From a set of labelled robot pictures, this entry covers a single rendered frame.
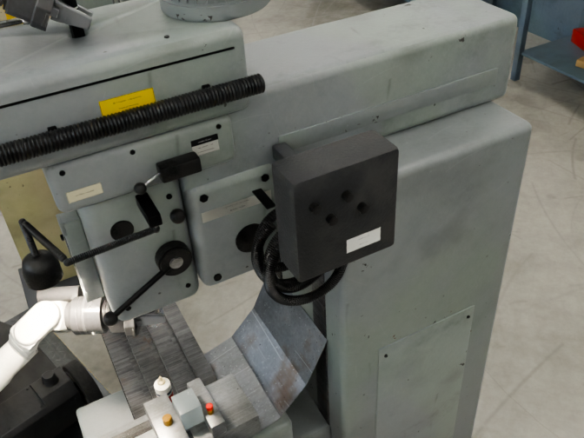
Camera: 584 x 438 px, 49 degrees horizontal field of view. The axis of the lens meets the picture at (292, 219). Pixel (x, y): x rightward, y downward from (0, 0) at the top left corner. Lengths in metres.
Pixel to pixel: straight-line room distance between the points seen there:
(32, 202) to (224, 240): 2.08
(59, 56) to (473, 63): 0.85
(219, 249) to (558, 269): 2.48
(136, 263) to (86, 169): 0.25
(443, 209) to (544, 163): 2.94
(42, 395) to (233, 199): 1.23
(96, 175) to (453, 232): 0.81
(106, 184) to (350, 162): 0.43
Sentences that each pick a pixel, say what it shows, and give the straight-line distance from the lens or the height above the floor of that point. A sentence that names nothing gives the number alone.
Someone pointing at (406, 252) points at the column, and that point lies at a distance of 1.45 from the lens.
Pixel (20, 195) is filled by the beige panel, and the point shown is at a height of 0.60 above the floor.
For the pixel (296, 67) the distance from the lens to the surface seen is 1.26.
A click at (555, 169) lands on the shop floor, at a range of 4.31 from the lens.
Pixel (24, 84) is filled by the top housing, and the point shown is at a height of 1.88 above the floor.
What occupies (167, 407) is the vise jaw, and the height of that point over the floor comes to 1.02.
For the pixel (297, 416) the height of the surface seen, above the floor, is 0.71.
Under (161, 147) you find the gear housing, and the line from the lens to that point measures 1.15.
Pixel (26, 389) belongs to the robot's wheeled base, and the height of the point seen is 0.59.
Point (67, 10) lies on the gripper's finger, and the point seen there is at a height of 1.94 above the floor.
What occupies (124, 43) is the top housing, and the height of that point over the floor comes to 1.89.
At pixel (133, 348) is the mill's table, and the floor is 0.91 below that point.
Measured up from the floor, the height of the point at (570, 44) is 0.23.
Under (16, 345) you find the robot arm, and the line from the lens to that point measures 1.56.
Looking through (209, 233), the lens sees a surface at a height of 1.49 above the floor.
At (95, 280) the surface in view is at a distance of 1.39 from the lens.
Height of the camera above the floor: 2.28
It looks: 38 degrees down
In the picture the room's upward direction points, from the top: 4 degrees counter-clockwise
